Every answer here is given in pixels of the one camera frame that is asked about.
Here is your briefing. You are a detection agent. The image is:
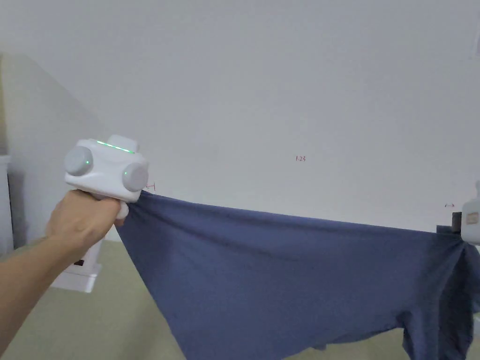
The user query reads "person's left hand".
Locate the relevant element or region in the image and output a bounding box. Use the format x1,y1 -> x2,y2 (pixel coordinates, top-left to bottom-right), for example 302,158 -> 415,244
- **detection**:
45,189 -> 125,251

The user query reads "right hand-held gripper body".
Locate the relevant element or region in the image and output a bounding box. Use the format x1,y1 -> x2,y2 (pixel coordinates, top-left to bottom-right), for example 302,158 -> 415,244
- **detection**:
451,180 -> 480,247

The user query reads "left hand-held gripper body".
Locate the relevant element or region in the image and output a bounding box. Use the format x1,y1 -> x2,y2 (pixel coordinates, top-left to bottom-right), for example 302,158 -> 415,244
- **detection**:
63,135 -> 150,220

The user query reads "dark blue shirt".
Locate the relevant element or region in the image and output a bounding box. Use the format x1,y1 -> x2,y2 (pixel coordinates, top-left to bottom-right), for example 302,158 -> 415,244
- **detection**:
114,190 -> 480,360

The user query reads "person's left forearm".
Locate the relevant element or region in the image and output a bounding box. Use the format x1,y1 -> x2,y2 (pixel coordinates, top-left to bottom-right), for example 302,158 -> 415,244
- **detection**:
0,234 -> 82,360

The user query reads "white box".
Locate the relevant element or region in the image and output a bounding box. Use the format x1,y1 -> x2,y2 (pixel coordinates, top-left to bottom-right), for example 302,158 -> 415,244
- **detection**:
50,240 -> 103,294

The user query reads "bed with pale green sheet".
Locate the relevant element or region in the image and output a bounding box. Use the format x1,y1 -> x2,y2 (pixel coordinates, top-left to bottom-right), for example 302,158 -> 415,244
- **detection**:
0,240 -> 480,360

